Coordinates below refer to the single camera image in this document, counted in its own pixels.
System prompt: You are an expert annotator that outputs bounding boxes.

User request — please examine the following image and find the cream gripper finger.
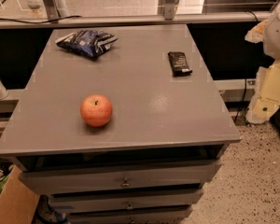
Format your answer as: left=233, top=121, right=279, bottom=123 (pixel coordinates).
left=245, top=61, right=280, bottom=124
left=245, top=20, right=268, bottom=44

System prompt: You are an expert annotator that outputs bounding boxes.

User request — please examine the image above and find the red apple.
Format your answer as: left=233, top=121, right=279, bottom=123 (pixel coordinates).
left=80, top=94, right=113, bottom=127

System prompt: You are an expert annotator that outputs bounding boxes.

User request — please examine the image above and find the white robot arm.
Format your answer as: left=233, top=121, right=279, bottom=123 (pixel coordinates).
left=245, top=2, right=280, bottom=124

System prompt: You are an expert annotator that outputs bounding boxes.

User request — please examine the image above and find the blue chip bag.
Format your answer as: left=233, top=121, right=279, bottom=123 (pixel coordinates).
left=55, top=30, right=118, bottom=60

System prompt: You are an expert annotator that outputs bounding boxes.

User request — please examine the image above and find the top grey drawer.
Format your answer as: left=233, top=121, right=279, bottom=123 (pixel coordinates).
left=20, top=160, right=221, bottom=195

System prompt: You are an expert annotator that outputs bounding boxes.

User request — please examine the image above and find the grey drawer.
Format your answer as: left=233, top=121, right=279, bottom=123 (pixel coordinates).
left=49, top=189, right=203, bottom=213
left=20, top=160, right=221, bottom=195
left=68, top=205, right=192, bottom=224

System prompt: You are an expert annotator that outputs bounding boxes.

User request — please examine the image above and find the middle grey drawer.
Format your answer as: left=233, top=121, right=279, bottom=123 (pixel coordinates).
left=49, top=189, right=203, bottom=213

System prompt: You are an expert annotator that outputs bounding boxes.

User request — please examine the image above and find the grey drawer cabinet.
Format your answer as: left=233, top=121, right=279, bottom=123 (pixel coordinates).
left=0, top=23, right=242, bottom=224

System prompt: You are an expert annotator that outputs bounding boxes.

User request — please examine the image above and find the bottom grey drawer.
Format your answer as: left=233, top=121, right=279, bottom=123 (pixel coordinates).
left=68, top=205, right=192, bottom=224

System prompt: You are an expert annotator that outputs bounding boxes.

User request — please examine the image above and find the brown cardboard box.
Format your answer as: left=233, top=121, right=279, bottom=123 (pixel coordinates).
left=0, top=166, right=40, bottom=224

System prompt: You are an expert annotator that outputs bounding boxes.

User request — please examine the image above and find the black hanging cable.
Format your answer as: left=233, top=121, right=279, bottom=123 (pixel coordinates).
left=232, top=10, right=259, bottom=123

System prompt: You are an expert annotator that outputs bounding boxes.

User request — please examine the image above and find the black cable on rail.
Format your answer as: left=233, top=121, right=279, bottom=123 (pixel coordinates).
left=0, top=14, right=82, bottom=24

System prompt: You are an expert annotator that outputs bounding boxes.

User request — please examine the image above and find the grey metal rail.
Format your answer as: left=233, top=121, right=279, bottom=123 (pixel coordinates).
left=0, top=11, right=271, bottom=29

